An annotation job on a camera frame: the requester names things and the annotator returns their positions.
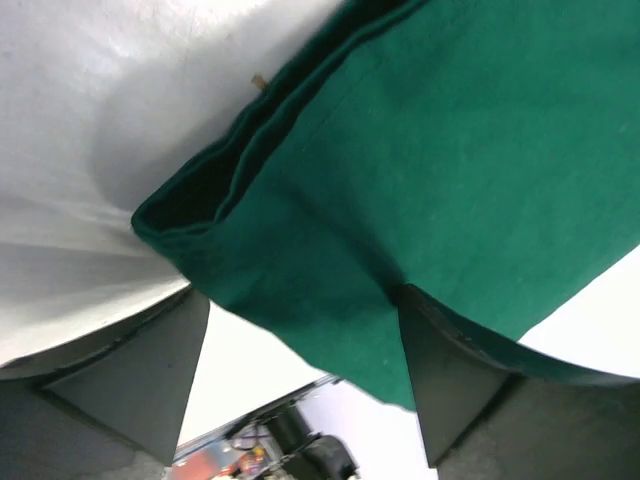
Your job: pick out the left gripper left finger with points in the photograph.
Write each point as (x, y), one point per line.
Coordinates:
(109, 404)

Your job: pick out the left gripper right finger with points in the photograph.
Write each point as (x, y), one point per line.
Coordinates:
(491, 408)

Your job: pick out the green surgical drape cloth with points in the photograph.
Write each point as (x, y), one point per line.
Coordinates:
(486, 152)

